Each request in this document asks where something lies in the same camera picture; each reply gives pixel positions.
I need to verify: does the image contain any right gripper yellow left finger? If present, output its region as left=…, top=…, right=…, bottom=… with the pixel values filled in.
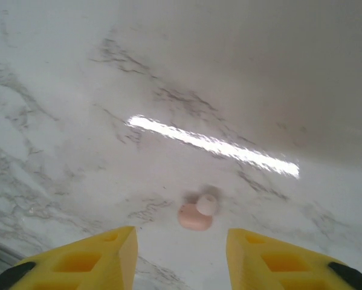
left=0, top=225, right=138, bottom=290

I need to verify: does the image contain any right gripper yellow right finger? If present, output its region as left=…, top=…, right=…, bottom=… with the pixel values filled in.
left=227, top=228, right=362, bottom=290

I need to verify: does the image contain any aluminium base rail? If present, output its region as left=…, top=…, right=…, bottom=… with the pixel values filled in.
left=0, top=235, right=26, bottom=268

